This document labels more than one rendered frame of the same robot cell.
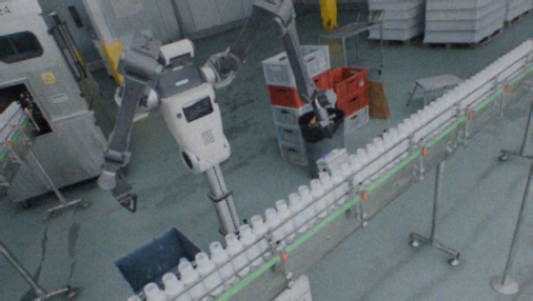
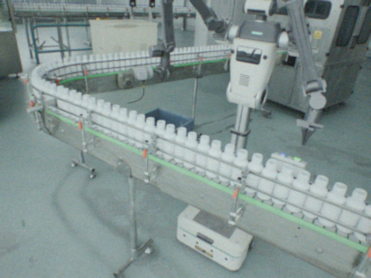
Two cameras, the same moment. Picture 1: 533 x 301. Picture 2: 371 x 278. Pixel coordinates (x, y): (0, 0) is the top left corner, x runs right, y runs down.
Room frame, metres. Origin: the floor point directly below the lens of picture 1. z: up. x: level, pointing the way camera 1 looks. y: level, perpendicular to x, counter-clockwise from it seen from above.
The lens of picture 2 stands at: (0.67, -0.98, 1.70)
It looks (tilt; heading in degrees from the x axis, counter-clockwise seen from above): 28 degrees down; 67
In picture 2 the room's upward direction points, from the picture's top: 4 degrees clockwise
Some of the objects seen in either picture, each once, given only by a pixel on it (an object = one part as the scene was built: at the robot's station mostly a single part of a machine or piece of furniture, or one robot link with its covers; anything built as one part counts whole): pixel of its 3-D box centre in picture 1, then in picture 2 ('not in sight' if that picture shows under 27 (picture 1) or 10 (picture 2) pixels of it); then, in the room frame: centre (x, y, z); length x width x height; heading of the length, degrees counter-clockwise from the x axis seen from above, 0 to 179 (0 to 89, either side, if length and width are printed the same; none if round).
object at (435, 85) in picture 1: (433, 94); not in sight; (4.18, -2.00, 0.21); 0.61 x 0.47 x 0.41; 178
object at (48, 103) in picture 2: not in sight; (46, 119); (0.48, 0.77, 0.96); 0.23 x 0.10 x 0.27; 35
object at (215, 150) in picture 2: (317, 198); (214, 158); (1.19, -0.10, 1.08); 0.06 x 0.06 x 0.17
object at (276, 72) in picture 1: (297, 65); not in sight; (3.74, -0.33, 1.00); 0.61 x 0.41 x 0.22; 133
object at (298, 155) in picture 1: (309, 143); not in sight; (3.74, -0.33, 0.11); 0.61 x 0.41 x 0.22; 131
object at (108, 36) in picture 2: not in sight; (124, 54); (1.65, 4.54, 0.59); 1.10 x 0.62 x 1.18; 17
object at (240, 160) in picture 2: (336, 185); (239, 168); (1.26, -0.20, 1.08); 0.06 x 0.06 x 0.17
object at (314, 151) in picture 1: (325, 147); not in sight; (3.14, -0.43, 0.32); 0.45 x 0.45 x 0.64
